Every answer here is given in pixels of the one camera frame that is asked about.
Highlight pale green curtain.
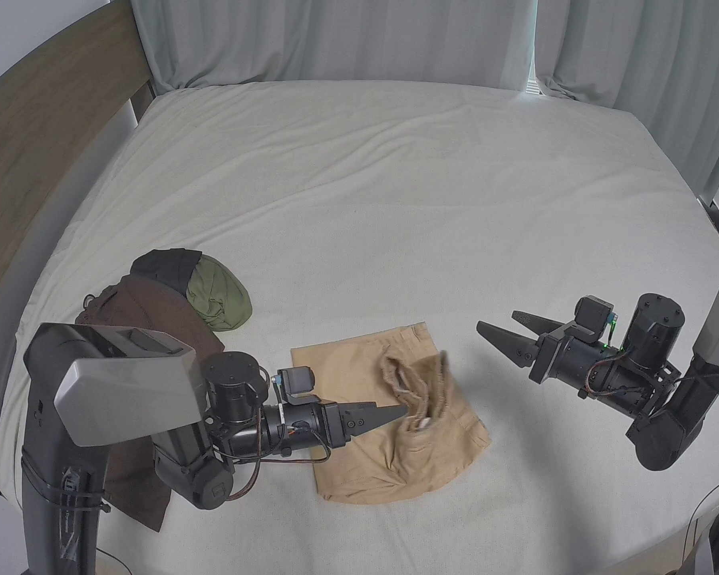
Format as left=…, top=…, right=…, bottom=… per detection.
left=533, top=0, right=719, bottom=196
left=123, top=0, right=543, bottom=95

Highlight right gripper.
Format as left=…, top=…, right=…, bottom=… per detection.
left=476, top=310, right=627, bottom=394

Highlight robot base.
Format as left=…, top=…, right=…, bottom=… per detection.
left=686, top=516, right=719, bottom=575

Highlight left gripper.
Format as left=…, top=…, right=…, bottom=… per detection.
left=262, top=401, right=345, bottom=450

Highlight black cable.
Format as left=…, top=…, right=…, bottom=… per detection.
left=683, top=474, right=719, bottom=561

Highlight green garment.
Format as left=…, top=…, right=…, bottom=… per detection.
left=186, top=254, right=252, bottom=333

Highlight brown garment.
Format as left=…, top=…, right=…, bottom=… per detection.
left=75, top=276, right=225, bottom=531

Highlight beige shorts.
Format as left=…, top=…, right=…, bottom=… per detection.
left=290, top=321, right=493, bottom=506

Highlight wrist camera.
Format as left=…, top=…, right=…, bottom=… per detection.
left=575, top=297, right=618, bottom=343
left=276, top=366, right=317, bottom=406

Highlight black garment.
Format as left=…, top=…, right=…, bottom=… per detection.
left=130, top=249, right=205, bottom=295

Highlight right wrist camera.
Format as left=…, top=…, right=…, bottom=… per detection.
left=575, top=297, right=618, bottom=343

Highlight bed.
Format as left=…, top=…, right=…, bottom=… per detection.
left=0, top=0, right=719, bottom=575

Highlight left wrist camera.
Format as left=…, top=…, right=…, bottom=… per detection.
left=276, top=366, right=317, bottom=406

